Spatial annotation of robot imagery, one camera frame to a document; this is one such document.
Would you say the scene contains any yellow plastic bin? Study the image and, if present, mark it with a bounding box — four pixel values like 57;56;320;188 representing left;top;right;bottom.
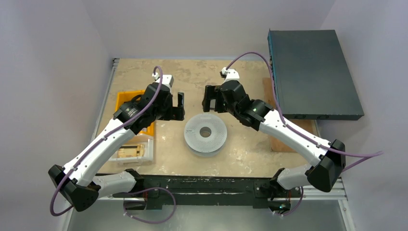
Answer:
115;90;155;137

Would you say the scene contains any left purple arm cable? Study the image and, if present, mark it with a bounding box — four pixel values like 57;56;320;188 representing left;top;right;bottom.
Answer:
50;65;164;218

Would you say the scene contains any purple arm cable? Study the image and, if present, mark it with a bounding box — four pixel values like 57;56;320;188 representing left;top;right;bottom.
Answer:
50;65;164;218
225;51;384;174

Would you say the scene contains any white filament spool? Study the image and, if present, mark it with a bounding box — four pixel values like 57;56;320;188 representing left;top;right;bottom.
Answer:
184;113;228;157

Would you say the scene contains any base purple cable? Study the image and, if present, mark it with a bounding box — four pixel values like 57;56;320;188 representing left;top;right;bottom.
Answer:
272;186;304;218
123;187;177;224

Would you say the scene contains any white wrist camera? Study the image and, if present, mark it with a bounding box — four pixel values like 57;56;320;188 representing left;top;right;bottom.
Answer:
220;67;240;82
152;73;174;88

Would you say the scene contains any brown wooden board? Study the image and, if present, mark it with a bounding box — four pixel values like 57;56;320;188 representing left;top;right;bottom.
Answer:
262;77;319;154

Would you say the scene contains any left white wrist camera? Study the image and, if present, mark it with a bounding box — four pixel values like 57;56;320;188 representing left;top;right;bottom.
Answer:
152;73;174;88

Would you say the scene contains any wooden block in bin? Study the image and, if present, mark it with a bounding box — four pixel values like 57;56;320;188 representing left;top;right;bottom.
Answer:
117;144;145;158

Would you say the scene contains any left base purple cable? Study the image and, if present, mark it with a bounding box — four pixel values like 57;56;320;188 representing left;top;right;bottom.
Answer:
123;187;177;224

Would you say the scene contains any dark grey network switch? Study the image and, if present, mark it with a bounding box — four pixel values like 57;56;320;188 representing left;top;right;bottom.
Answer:
268;30;364;120

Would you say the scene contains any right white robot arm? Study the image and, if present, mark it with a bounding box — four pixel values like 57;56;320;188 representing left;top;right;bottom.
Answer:
202;80;345;193

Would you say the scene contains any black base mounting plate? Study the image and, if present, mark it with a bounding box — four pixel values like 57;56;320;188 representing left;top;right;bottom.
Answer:
113;175;301;211

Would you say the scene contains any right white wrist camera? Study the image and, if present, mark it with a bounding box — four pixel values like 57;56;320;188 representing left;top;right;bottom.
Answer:
220;67;240;82

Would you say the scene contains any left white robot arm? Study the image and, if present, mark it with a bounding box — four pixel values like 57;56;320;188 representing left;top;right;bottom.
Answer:
48;82;185;217

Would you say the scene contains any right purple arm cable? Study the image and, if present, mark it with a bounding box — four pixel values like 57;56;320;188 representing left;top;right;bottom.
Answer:
225;51;384;174

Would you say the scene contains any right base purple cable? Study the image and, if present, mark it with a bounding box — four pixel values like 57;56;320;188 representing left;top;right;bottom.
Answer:
272;186;304;218

